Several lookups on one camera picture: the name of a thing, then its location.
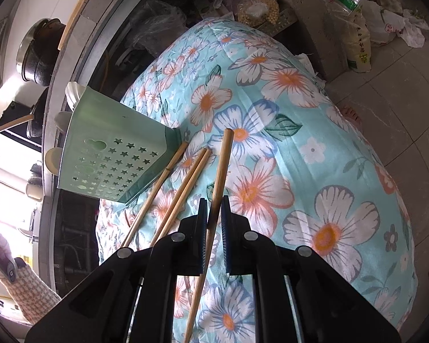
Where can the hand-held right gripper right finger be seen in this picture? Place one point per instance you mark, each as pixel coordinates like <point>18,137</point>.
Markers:
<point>226,243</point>

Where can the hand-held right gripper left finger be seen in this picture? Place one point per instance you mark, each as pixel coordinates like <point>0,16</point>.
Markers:
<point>202,243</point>

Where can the green star-perforated utensil holder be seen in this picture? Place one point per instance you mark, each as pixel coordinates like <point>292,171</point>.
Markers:
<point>103,121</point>

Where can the person's left forearm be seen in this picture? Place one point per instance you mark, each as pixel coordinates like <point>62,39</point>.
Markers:
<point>32,293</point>

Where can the teal floral blanket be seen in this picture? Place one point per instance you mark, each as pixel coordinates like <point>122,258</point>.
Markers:
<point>307,150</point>

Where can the black metal box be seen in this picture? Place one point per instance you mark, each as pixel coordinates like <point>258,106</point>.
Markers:
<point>12,112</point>

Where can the white ceramic spoon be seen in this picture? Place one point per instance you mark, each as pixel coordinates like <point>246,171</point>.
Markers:
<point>62,120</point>
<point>72,94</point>

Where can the black cooking pot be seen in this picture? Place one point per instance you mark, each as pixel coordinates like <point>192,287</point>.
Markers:
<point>39,64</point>

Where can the dark clear plastic bag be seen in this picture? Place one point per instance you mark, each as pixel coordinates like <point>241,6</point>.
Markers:
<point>157,21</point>

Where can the perforated metal bar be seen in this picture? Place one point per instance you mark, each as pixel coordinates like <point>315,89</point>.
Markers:
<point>282,19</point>

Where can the concrete pillar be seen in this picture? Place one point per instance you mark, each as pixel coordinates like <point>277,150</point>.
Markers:
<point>307,25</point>

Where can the clear bag of soybeans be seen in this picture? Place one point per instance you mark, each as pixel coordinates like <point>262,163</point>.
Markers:
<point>268,10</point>

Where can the printed rice bag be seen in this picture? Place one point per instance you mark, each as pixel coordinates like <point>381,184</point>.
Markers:
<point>357,39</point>

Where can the white plastic bag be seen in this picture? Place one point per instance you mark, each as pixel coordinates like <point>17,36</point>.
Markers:
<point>389,25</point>

